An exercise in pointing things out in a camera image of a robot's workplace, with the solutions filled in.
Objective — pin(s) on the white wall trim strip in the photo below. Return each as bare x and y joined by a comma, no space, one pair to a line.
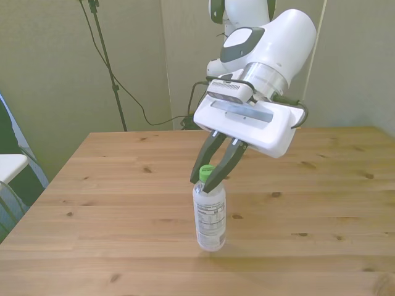
310,80

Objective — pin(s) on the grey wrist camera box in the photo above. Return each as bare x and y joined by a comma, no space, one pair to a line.
230,90

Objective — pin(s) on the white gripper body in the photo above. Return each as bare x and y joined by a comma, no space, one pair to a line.
273,137

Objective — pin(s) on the white chair with metal legs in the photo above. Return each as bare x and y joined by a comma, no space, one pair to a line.
10,165

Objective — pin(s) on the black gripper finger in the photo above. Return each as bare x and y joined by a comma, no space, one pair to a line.
206,152
226,166

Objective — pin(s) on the black camera stand pole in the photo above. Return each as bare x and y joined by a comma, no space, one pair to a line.
106,58

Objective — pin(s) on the clear bottle with green cap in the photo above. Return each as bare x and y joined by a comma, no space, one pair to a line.
211,222

